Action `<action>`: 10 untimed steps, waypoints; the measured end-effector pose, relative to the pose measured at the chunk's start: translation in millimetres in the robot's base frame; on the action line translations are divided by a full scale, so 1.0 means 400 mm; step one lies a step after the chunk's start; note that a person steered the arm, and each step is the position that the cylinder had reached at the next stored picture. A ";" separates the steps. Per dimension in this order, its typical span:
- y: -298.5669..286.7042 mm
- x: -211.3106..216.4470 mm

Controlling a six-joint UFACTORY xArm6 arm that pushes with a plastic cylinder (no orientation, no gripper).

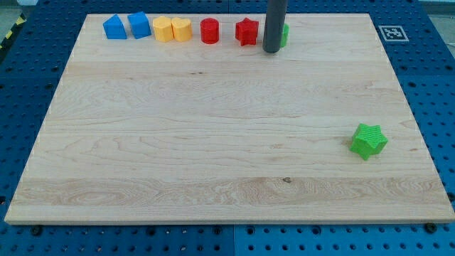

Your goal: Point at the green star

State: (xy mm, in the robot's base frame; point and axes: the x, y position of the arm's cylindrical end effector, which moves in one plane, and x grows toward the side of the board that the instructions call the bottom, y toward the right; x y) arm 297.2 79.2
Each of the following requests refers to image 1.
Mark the red star block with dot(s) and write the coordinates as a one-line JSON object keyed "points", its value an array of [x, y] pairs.
{"points": [[246, 32]]}

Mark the green star block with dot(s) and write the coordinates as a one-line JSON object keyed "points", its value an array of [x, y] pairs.
{"points": [[368, 140]]}

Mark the wooden board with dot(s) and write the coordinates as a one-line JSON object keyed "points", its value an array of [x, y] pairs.
{"points": [[141, 132]]}

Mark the red cylinder block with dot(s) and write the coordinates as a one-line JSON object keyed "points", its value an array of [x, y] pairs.
{"points": [[209, 30]]}

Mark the yellow heart block right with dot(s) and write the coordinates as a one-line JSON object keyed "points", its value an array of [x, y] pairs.
{"points": [[182, 29]]}

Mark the green block behind rod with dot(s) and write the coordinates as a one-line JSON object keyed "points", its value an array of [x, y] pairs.
{"points": [[285, 34]]}

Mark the grey cylindrical pointer rod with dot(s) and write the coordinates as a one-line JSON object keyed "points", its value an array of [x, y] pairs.
{"points": [[274, 24]]}

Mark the blue house block right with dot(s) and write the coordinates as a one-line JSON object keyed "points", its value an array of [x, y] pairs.
{"points": [[139, 24]]}

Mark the blue house block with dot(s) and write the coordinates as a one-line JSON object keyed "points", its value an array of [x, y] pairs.
{"points": [[139, 24], [114, 28]]}

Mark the blue house block left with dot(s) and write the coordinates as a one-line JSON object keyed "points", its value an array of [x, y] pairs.
{"points": [[114, 28]]}

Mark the white fiducial marker tag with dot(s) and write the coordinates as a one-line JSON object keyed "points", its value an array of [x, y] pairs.
{"points": [[392, 33]]}

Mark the black bolt bottom left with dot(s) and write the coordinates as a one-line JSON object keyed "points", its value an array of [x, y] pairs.
{"points": [[36, 230]]}

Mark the black bolt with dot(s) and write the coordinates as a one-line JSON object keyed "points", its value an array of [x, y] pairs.
{"points": [[36, 230], [430, 228]]}

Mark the black bolt bottom right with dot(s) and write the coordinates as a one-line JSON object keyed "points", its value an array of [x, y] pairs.
{"points": [[430, 228]]}

